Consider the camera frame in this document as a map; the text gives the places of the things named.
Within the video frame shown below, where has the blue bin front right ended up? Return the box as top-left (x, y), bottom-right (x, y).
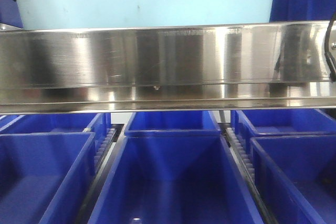
top-left (251, 135), bottom-right (335, 223)

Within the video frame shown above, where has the blue bin upper left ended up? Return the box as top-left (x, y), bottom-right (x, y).
top-left (1, 0), bottom-right (23, 28)

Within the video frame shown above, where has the blue bin rear left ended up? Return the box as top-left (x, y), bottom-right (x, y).
top-left (0, 112), bottom-right (112, 156)

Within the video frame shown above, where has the blue bin front left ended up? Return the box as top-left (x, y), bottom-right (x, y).
top-left (1, 133), bottom-right (96, 223)

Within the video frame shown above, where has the blue bin front middle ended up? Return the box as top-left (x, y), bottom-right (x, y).
top-left (88, 136), bottom-right (263, 223)

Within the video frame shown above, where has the roller track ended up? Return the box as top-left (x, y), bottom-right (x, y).
top-left (225, 127), bottom-right (278, 223)
top-left (75, 124), bottom-right (124, 223)

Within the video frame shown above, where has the blue bin rear middle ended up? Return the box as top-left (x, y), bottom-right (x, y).
top-left (124, 111), bottom-right (221, 137)

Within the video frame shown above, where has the roller track lower left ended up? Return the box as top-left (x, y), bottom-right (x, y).
top-left (75, 124), bottom-right (124, 223)

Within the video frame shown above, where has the black cable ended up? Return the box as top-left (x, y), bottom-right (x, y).
top-left (324, 11), bottom-right (336, 82)

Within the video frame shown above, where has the blue bin rear right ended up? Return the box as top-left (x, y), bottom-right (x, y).
top-left (230, 109), bottom-right (335, 156)

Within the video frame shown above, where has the roller track lower right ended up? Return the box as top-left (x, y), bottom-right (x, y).
top-left (225, 127), bottom-right (278, 223)

